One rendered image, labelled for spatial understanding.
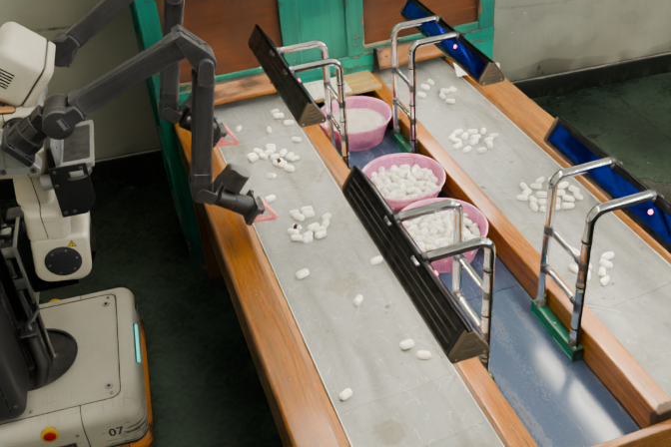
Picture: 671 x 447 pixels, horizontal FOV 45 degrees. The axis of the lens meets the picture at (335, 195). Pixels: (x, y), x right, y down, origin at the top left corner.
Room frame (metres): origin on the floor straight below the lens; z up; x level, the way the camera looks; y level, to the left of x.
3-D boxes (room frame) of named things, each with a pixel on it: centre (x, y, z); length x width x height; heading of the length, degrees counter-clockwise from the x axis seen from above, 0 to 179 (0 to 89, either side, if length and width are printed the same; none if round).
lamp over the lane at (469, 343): (1.36, -0.14, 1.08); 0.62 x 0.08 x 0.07; 16
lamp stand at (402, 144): (2.42, -0.33, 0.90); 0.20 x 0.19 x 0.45; 16
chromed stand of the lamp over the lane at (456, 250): (1.38, -0.22, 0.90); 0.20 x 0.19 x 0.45; 16
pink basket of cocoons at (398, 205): (2.11, -0.21, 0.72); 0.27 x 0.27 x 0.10
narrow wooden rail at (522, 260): (2.00, -0.42, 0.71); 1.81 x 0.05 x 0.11; 16
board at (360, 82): (2.74, -0.03, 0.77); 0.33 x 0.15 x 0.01; 106
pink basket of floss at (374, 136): (2.53, -0.09, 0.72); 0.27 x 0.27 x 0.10
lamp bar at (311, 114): (2.29, 0.13, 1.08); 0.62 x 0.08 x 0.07; 16
